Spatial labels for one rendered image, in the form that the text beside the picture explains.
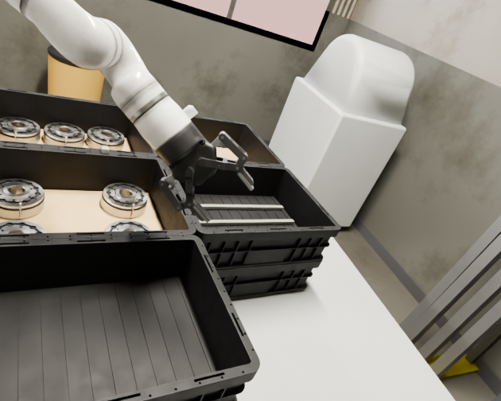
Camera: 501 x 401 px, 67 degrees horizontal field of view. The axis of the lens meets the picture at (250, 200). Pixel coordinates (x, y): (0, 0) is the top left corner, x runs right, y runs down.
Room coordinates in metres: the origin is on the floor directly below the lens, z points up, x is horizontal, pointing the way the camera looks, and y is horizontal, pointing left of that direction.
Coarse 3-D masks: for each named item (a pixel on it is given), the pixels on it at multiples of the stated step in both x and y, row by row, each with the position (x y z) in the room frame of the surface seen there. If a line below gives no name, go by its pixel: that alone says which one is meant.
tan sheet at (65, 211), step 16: (48, 192) 0.67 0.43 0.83; (64, 192) 0.70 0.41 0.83; (80, 192) 0.72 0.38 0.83; (96, 192) 0.74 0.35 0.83; (48, 208) 0.62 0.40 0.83; (64, 208) 0.64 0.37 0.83; (80, 208) 0.66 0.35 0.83; (96, 208) 0.68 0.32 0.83; (48, 224) 0.58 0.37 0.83; (64, 224) 0.60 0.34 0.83; (80, 224) 0.62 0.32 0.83; (96, 224) 0.63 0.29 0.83; (144, 224) 0.69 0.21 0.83; (160, 224) 0.72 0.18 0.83
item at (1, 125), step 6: (0, 120) 0.83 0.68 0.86; (6, 120) 0.84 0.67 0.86; (24, 120) 0.88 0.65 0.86; (30, 120) 0.89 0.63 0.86; (0, 126) 0.81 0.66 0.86; (6, 126) 0.82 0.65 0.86; (30, 126) 0.86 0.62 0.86; (36, 126) 0.87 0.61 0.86; (6, 132) 0.79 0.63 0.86; (12, 132) 0.80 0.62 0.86; (18, 132) 0.81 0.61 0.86; (24, 132) 0.82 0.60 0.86; (30, 132) 0.84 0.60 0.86; (36, 132) 0.84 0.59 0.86
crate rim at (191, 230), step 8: (0, 144) 0.64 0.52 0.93; (40, 152) 0.67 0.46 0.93; (48, 152) 0.68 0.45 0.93; (56, 152) 0.69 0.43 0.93; (64, 152) 0.70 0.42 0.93; (72, 152) 0.71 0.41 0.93; (80, 152) 0.73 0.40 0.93; (88, 152) 0.74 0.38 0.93; (96, 152) 0.75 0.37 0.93; (144, 160) 0.81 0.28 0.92; (152, 160) 0.82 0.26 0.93; (160, 160) 0.83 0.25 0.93; (160, 168) 0.80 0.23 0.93; (184, 216) 0.64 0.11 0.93; (192, 224) 0.63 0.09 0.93; (56, 232) 0.47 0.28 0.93; (64, 232) 0.47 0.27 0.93; (72, 232) 0.48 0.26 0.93; (80, 232) 0.49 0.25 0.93; (88, 232) 0.49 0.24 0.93; (96, 232) 0.50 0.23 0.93; (104, 232) 0.51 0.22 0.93; (112, 232) 0.52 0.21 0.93; (120, 232) 0.53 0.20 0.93; (128, 232) 0.53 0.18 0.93; (136, 232) 0.54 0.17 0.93; (144, 232) 0.55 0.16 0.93; (152, 232) 0.56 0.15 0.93; (160, 232) 0.57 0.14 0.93; (168, 232) 0.58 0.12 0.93; (176, 232) 0.58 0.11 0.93; (184, 232) 0.59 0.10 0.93; (192, 232) 0.60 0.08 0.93
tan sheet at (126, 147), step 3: (42, 129) 0.92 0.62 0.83; (42, 132) 0.90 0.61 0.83; (42, 135) 0.89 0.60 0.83; (42, 138) 0.87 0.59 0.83; (126, 138) 1.06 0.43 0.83; (39, 141) 0.86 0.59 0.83; (42, 141) 0.86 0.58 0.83; (84, 141) 0.95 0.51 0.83; (126, 141) 1.04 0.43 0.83; (84, 144) 0.93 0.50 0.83; (126, 144) 1.02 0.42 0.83; (129, 144) 1.03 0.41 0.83; (84, 147) 0.91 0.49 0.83; (87, 147) 0.92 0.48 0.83; (90, 147) 0.92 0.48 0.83; (123, 147) 1.00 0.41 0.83; (126, 147) 1.00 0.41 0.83; (129, 147) 1.01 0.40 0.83; (123, 150) 0.98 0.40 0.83; (126, 150) 0.99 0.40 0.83; (129, 150) 0.99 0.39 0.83
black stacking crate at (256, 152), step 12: (192, 120) 1.19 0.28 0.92; (204, 120) 1.21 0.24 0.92; (204, 132) 1.22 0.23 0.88; (216, 132) 1.24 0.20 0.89; (228, 132) 1.27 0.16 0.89; (240, 132) 1.30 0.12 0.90; (240, 144) 1.30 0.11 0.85; (252, 144) 1.24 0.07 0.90; (252, 156) 1.22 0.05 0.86; (264, 156) 1.17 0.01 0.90
